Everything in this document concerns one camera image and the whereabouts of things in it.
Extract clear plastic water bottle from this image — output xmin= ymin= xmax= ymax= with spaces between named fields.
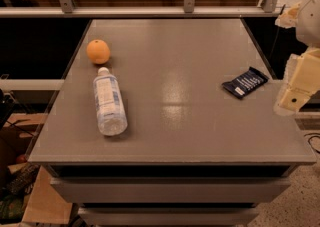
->
xmin=93 ymin=67 xmax=128 ymax=136

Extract orange fruit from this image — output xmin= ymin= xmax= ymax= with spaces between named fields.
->
xmin=86 ymin=40 xmax=111 ymax=64

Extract grey drawer cabinet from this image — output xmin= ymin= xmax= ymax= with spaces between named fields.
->
xmin=44 ymin=164 xmax=298 ymax=227

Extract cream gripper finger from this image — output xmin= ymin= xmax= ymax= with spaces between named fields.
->
xmin=275 ymin=3 xmax=300 ymax=29
xmin=274 ymin=48 xmax=320 ymax=116

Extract black cable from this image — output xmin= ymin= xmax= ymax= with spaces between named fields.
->
xmin=303 ymin=132 xmax=320 ymax=155

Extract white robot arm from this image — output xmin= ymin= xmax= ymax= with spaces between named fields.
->
xmin=274 ymin=0 xmax=320 ymax=116

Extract dark blue snack bar wrapper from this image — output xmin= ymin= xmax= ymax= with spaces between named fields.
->
xmin=222 ymin=67 xmax=269 ymax=99

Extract cardboard box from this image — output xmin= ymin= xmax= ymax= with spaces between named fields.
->
xmin=0 ymin=114 xmax=72 ymax=227

